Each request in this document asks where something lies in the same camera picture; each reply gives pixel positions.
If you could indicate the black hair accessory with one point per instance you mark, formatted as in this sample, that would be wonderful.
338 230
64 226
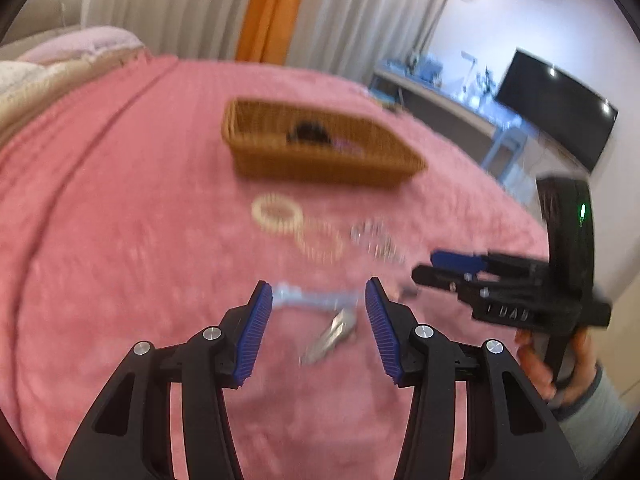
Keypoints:
307 132

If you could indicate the person's right hand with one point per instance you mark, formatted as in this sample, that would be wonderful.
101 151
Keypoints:
537 360

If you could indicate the purple hair accessory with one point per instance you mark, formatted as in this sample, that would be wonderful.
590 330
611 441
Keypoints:
347 145

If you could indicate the black television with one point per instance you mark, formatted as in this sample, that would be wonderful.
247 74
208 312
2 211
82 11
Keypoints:
555 105

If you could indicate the white desk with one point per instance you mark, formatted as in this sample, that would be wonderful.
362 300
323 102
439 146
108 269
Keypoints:
445 105

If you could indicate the beige headboard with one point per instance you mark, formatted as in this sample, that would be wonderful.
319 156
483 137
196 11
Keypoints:
47 12

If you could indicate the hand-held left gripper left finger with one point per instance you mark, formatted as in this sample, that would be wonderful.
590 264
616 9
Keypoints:
254 332

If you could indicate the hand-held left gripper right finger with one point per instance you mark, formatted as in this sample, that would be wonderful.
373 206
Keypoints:
381 332

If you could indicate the beige quilt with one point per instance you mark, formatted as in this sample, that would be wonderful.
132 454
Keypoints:
45 85

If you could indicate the light blue chair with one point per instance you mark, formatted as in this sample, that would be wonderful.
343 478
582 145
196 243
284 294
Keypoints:
507 152

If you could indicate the brown wicker basket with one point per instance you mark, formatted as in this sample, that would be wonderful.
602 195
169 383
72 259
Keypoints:
320 165

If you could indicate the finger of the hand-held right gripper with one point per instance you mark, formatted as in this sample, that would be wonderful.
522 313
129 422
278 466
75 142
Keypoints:
457 260
435 277

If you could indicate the pale pink pillow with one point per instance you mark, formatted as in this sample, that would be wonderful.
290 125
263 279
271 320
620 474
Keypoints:
85 42

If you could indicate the light blue hair clip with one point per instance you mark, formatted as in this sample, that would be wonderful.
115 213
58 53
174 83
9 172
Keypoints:
315 299

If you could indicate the silver hair clip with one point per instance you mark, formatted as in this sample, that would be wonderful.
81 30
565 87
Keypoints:
332 337

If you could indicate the white curtain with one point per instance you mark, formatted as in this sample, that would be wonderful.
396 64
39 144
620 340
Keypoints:
170 5
370 15

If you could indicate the pink plush blanket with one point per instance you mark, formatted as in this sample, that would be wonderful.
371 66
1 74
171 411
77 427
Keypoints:
125 260

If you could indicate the orange curtain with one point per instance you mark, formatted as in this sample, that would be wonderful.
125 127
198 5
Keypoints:
270 10

